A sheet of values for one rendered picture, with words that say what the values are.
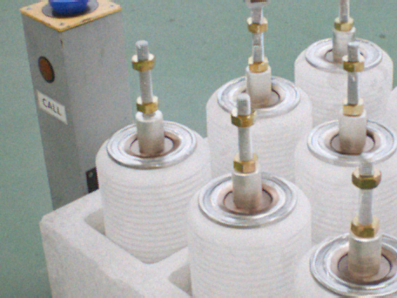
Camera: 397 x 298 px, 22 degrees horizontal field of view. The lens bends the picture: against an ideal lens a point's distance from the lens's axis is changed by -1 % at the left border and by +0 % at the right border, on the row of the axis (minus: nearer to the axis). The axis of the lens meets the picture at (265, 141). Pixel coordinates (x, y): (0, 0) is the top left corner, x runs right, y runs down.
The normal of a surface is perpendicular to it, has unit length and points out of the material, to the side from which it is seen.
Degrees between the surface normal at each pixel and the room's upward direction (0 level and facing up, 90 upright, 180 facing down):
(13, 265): 0
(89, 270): 90
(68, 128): 90
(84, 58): 90
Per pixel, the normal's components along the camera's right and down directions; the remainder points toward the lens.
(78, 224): -0.03, -0.86
